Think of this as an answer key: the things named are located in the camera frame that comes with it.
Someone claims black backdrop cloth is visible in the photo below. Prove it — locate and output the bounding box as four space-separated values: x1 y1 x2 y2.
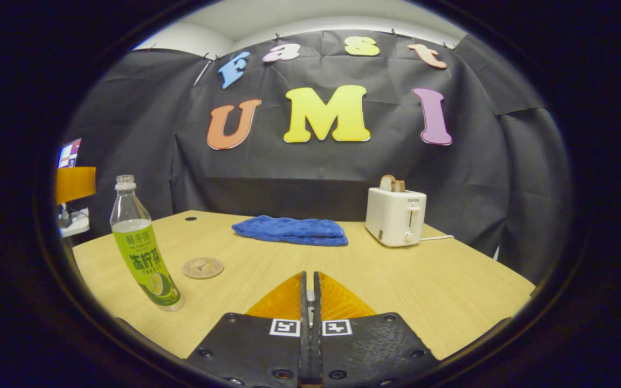
65 30 572 286

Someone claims green label water bottle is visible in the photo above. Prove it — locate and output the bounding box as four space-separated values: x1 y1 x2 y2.
109 174 185 313

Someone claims small white side table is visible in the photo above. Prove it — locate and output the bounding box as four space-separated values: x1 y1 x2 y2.
58 207 91 238

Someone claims computer monitor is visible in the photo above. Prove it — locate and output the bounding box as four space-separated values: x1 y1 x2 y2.
58 138 82 169

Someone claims round wooden coaster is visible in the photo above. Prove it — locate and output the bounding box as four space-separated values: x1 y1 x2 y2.
182 257 225 280

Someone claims white toaster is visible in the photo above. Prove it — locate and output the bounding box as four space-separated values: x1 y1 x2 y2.
365 187 427 248

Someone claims blue folded towel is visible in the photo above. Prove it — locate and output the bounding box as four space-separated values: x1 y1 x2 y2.
231 215 349 247

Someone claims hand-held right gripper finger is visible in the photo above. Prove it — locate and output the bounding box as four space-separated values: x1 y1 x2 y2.
185 271 310 388
312 271 441 388

